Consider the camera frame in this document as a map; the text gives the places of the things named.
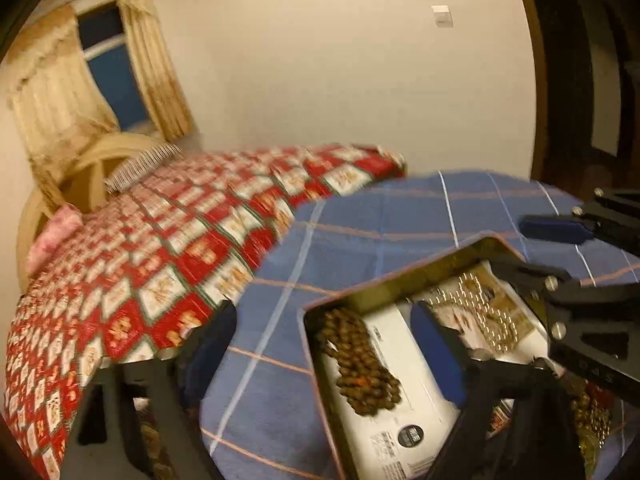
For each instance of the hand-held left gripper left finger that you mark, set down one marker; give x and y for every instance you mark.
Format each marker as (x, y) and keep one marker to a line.
(212, 350)

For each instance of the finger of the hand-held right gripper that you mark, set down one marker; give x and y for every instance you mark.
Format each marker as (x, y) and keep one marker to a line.
(575, 305)
(555, 228)

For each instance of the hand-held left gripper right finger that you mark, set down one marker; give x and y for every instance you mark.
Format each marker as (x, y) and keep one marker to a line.
(435, 355)

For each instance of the rectangular metal tin box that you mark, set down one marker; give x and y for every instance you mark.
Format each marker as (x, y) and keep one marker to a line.
(350, 302)

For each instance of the bed with red patterned quilt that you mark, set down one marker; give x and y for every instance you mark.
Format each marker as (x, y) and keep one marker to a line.
(175, 220)

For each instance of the blue plaid tablecloth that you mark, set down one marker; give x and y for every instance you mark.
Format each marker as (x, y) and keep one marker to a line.
(380, 220)

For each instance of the dark wooden door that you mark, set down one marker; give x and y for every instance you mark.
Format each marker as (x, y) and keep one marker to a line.
(575, 60)

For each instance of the pink pillow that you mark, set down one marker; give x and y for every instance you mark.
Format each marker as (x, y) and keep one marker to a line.
(52, 237)

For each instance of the striped pillow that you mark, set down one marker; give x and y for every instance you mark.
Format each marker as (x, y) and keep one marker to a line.
(142, 162)

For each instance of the cream wooden headboard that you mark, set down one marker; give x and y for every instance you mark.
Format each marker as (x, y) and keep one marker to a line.
(115, 147)

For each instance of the narrow beige curtain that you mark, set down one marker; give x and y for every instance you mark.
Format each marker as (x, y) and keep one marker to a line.
(155, 60)

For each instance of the window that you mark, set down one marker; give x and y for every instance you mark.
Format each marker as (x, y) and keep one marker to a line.
(110, 70)

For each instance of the wide beige curtain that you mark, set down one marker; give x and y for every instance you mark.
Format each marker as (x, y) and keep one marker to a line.
(50, 100)

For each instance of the white light switch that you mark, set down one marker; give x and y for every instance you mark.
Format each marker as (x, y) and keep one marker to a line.
(442, 16)

